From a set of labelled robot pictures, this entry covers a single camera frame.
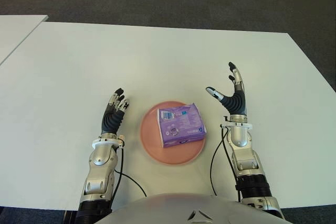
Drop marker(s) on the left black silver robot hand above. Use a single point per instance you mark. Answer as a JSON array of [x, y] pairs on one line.
[[113, 120]]

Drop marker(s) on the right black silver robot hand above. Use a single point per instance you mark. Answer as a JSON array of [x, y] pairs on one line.
[[236, 100]]

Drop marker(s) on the purple tissue paper pack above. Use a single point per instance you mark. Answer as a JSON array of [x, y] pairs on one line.
[[181, 125]]

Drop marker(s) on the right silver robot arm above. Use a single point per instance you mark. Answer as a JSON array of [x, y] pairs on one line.
[[246, 161]]

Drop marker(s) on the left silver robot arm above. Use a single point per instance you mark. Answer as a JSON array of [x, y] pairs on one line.
[[101, 169]]

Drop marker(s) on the pink round plate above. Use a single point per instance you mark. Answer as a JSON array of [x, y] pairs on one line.
[[157, 145]]

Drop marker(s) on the metal table leg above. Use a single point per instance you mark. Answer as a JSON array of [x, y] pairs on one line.
[[68, 216]]

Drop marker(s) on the silver robot torso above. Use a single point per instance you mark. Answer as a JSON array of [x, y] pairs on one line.
[[183, 209]]

